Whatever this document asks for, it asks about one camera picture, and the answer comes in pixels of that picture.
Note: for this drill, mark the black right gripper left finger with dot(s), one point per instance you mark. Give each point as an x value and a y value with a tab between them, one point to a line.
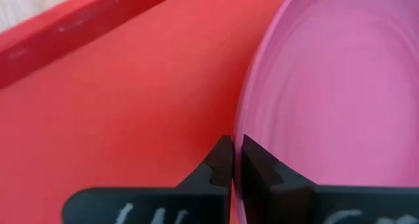
183	204

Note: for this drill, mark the pink round plate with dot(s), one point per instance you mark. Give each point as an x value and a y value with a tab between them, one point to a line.
327	86

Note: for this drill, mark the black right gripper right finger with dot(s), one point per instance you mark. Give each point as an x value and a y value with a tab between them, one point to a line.
294	204

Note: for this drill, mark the red plastic tray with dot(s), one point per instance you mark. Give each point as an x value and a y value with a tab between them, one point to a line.
114	103

